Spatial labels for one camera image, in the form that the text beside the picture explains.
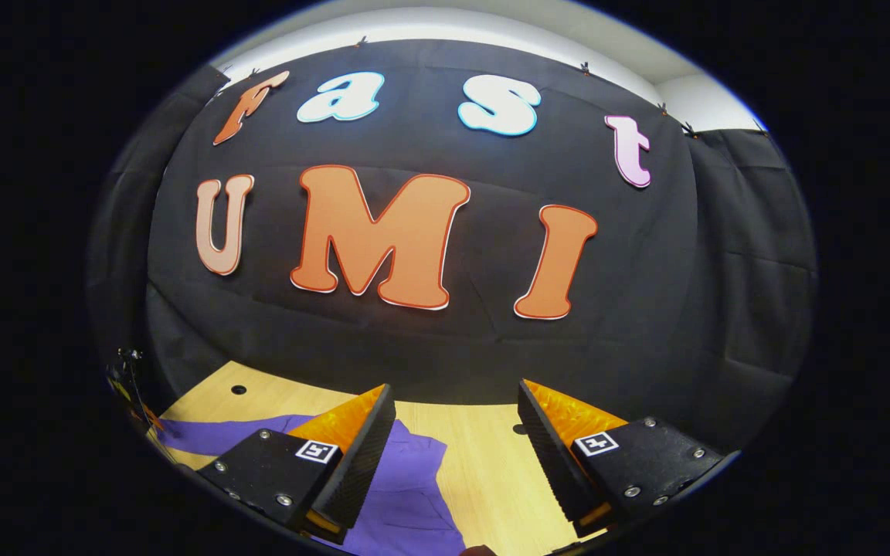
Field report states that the purple collared shirt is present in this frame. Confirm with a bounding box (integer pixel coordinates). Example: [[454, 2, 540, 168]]
[[155, 415, 467, 556]]

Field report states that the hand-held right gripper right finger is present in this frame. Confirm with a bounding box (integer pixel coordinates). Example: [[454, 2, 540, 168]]
[[517, 378, 739, 539]]

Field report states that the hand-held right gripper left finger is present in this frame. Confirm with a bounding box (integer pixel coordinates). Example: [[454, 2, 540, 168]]
[[198, 384, 398, 545]]

